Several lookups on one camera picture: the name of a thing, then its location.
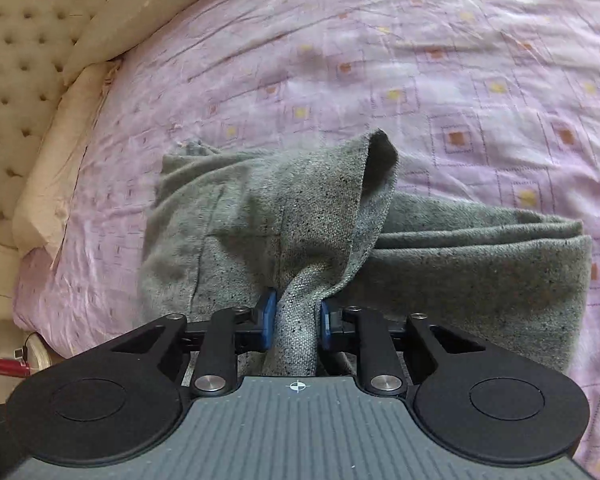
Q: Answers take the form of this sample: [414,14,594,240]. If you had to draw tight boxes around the cream tufted headboard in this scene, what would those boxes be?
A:
[0,0,115,252]

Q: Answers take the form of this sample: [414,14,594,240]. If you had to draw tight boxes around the cream carved bed frame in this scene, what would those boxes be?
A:
[25,331,65,375]

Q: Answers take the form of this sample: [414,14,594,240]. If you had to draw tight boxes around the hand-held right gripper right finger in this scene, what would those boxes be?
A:
[320,300,487,397]

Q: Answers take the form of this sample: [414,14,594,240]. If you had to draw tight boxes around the pink patterned bed sheet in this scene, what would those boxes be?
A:
[12,0,600,480]

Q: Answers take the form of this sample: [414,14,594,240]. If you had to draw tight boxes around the cream satin pillow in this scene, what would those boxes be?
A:
[12,59,125,262]

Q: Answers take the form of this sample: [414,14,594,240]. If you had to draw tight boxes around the grey speckled pants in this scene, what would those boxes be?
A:
[139,129,594,377]

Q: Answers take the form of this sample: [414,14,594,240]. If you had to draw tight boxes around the large cream pillow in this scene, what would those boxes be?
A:
[61,0,221,87]

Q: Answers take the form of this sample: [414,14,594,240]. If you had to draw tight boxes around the red cylindrical object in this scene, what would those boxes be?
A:
[0,354,32,379]

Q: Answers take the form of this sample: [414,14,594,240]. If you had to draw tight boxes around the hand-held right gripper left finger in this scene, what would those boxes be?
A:
[111,287,279,397]

